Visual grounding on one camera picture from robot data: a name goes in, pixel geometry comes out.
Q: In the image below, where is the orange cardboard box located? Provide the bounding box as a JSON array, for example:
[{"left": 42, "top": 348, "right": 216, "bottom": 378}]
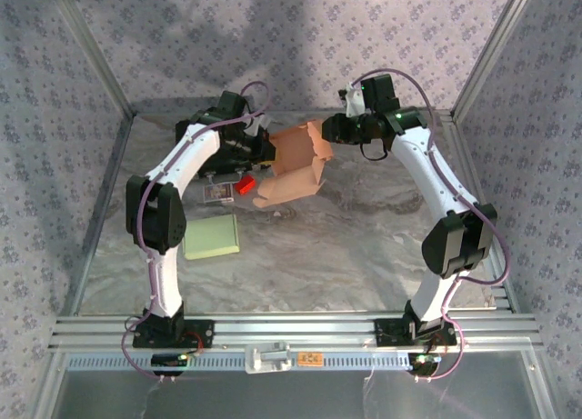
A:
[{"left": 252, "top": 120, "right": 336, "bottom": 210}]

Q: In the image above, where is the light green paper box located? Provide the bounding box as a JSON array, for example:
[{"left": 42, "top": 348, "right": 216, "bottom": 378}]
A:
[{"left": 182, "top": 213, "right": 241, "bottom": 261}]

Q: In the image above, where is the small printed card pack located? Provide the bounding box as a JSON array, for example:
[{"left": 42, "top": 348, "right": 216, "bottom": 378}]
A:
[{"left": 203, "top": 182, "right": 236, "bottom": 205}]

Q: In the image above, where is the left control board green light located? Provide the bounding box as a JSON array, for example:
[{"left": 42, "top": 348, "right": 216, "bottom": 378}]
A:
[{"left": 150, "top": 353, "right": 190, "bottom": 377}]

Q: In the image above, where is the control board green light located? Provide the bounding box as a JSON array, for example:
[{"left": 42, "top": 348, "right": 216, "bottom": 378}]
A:
[
  {"left": 150, "top": 353, "right": 190, "bottom": 377},
  {"left": 407, "top": 353, "right": 441, "bottom": 377}
]

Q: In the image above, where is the grey metal sheet panel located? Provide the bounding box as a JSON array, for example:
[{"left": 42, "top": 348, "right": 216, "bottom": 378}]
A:
[{"left": 49, "top": 351, "right": 549, "bottom": 419}]

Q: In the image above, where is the right control board green light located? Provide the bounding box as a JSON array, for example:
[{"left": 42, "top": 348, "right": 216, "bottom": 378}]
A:
[{"left": 407, "top": 353, "right": 441, "bottom": 377}]

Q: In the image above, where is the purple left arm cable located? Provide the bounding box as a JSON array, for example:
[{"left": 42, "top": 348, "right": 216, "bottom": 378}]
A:
[{"left": 121, "top": 80, "right": 272, "bottom": 384}]

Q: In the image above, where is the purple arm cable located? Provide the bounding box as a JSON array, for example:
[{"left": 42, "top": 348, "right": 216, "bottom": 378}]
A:
[
  {"left": 352, "top": 68, "right": 511, "bottom": 384},
  {"left": 121, "top": 80, "right": 272, "bottom": 384}
]

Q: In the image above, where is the aluminium right side rail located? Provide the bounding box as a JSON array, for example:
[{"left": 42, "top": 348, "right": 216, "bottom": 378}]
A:
[{"left": 438, "top": 112, "right": 517, "bottom": 314}]

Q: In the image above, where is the aluminium left side rail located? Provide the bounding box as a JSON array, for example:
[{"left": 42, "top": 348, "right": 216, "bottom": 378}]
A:
[{"left": 61, "top": 113, "right": 137, "bottom": 318}]

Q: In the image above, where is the aluminium right frame post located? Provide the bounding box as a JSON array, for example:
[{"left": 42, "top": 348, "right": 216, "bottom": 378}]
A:
[{"left": 448, "top": 0, "right": 540, "bottom": 123}]

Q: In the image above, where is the aluminium frame post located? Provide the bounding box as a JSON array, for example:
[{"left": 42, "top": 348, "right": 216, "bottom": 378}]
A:
[
  {"left": 448, "top": 0, "right": 540, "bottom": 123},
  {"left": 45, "top": 0, "right": 138, "bottom": 120}
]

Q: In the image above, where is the aluminium left frame post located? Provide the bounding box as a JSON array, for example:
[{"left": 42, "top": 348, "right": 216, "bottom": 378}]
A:
[{"left": 45, "top": 0, "right": 138, "bottom": 120}]

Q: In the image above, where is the aluminium front frame rail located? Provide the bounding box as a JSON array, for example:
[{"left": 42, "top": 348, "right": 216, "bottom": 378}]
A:
[{"left": 47, "top": 313, "right": 545, "bottom": 353}]

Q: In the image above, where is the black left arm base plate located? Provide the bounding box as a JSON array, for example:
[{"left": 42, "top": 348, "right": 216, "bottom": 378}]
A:
[{"left": 131, "top": 317, "right": 216, "bottom": 350}]

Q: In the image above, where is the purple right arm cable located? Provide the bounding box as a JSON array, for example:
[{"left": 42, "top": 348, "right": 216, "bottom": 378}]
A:
[{"left": 352, "top": 68, "right": 511, "bottom": 384}]

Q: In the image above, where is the white plastic bracket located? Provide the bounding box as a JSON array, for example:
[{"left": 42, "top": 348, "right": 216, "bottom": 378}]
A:
[{"left": 244, "top": 341, "right": 292, "bottom": 374}]

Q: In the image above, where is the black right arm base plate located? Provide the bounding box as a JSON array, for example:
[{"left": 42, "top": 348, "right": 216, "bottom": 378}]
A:
[{"left": 373, "top": 317, "right": 458, "bottom": 347}]

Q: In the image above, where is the grey slotted cable duct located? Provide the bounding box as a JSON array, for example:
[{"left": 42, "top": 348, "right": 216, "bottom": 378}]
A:
[{"left": 63, "top": 349, "right": 437, "bottom": 373}]

